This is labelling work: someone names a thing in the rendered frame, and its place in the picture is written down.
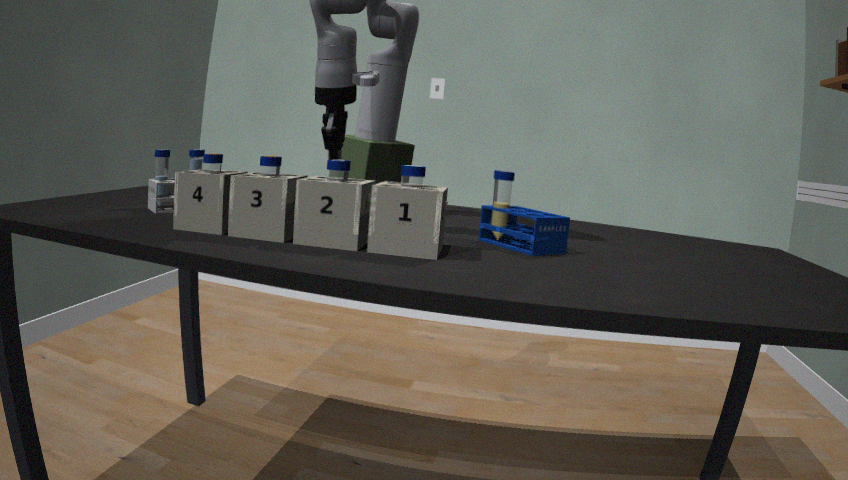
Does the blue tube rack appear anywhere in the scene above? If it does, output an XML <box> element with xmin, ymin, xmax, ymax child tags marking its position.
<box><xmin>478</xmin><ymin>205</ymin><xmax>570</xmax><ymax>256</ymax></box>

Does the white tube rack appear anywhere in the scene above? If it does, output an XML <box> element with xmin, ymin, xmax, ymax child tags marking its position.
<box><xmin>148</xmin><ymin>179</ymin><xmax>175</xmax><ymax>214</ymax></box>

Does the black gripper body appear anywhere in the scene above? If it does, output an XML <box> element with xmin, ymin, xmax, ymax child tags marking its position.
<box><xmin>315</xmin><ymin>85</ymin><xmax>357</xmax><ymax>133</ymax></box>

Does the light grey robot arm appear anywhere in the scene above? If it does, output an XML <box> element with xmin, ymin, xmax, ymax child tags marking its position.
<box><xmin>309</xmin><ymin>0</ymin><xmax>419</xmax><ymax>142</ymax></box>

